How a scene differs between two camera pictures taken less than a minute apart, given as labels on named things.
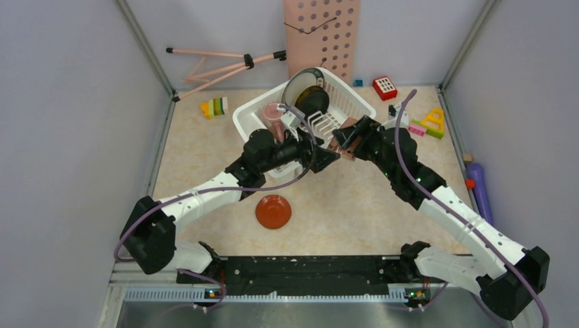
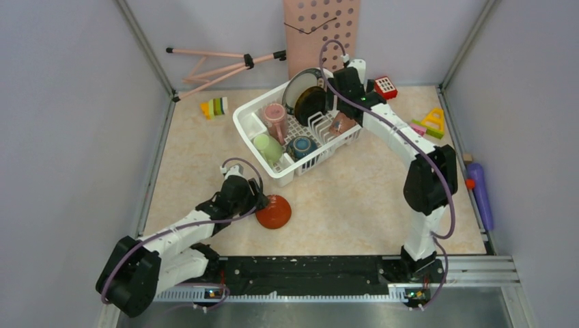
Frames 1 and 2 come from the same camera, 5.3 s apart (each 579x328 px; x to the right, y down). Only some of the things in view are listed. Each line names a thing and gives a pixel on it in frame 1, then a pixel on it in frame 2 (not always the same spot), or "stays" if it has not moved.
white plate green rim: x=300 y=81 stays
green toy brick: x=431 y=132 stays
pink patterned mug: x=274 y=119 stays
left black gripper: x=317 y=158 → x=259 y=199
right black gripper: x=366 y=126 → x=331 y=94
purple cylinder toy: x=475 y=171 stays
